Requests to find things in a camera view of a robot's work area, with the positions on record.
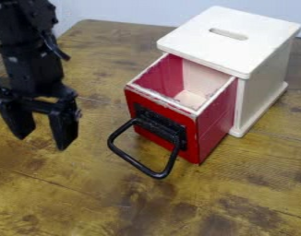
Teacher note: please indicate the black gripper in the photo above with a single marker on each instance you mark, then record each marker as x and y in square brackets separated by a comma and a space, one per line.
[32, 88]

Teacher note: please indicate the white wooden box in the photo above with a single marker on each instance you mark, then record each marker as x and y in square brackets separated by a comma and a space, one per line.
[246, 46]

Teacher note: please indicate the red wooden drawer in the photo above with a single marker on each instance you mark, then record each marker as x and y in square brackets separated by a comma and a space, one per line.
[190, 94]

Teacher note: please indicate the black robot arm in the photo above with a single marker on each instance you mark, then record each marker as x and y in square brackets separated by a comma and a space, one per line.
[26, 20]

